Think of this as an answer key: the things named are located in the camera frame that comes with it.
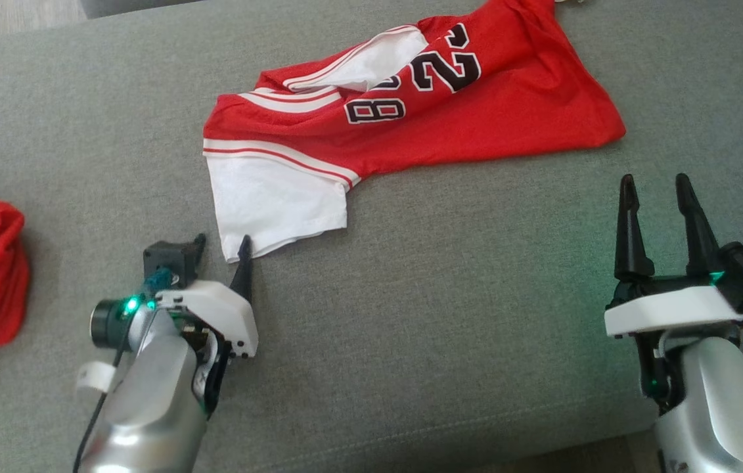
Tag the red and white jersey shorts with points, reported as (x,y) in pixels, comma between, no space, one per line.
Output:
(410,112)

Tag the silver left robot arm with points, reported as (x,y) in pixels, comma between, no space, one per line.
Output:
(148,401)

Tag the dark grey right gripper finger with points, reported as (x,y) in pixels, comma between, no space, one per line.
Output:
(699,249)
(630,243)

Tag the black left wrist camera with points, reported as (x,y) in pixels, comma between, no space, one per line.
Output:
(164,257)

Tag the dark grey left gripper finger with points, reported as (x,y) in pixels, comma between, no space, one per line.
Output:
(244,272)
(200,248)

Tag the grey sofa seat cushion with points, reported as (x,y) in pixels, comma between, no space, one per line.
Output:
(141,6)

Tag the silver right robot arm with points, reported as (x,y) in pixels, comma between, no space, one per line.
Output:
(719,407)

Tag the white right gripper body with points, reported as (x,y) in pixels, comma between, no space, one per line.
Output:
(673,309)

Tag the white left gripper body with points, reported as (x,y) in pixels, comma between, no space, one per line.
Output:
(220,305)

